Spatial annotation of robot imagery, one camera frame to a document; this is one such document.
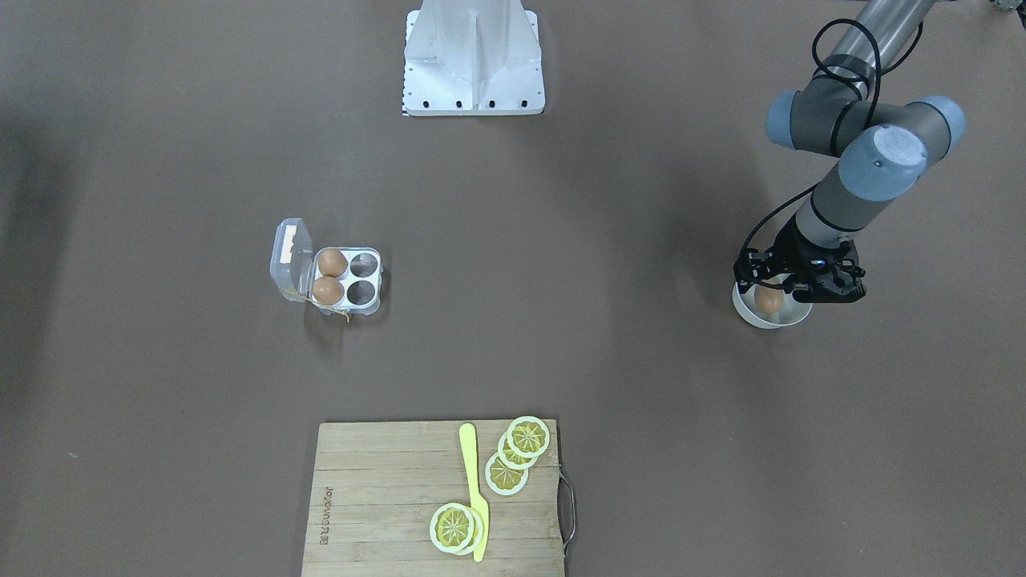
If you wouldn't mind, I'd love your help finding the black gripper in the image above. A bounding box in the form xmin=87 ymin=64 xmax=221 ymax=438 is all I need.
xmin=770 ymin=216 xmax=866 ymax=304

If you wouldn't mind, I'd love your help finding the brown egg from bowl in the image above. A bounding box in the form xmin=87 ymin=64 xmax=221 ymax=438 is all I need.
xmin=754 ymin=285 xmax=786 ymax=317

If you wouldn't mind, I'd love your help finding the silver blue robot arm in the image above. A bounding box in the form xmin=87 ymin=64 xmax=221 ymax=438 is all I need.
xmin=734 ymin=1 xmax=966 ymax=304

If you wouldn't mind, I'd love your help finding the clear plastic egg box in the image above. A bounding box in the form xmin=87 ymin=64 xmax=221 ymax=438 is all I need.
xmin=269 ymin=218 xmax=384 ymax=317

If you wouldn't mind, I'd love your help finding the brown egg in box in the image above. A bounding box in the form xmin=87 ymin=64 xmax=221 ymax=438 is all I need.
xmin=311 ymin=275 xmax=345 ymax=306
xmin=316 ymin=246 xmax=349 ymax=277

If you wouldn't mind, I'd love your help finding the white bowl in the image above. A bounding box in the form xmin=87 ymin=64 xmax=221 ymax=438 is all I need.
xmin=732 ymin=284 xmax=813 ymax=329

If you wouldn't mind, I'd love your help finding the yellow plastic knife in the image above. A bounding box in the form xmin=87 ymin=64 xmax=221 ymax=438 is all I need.
xmin=458 ymin=422 xmax=491 ymax=563

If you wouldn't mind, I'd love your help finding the lemon slice by knife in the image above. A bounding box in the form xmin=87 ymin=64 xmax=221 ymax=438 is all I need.
xmin=429 ymin=502 xmax=485 ymax=556

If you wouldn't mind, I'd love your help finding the wooden cutting board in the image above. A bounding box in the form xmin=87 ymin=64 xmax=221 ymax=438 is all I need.
xmin=301 ymin=418 xmax=576 ymax=576

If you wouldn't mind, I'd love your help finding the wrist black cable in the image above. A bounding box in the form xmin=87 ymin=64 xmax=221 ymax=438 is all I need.
xmin=736 ymin=18 xmax=884 ymax=257

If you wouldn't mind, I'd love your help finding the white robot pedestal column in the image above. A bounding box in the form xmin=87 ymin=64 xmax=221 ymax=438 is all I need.
xmin=401 ymin=1 xmax=546 ymax=117

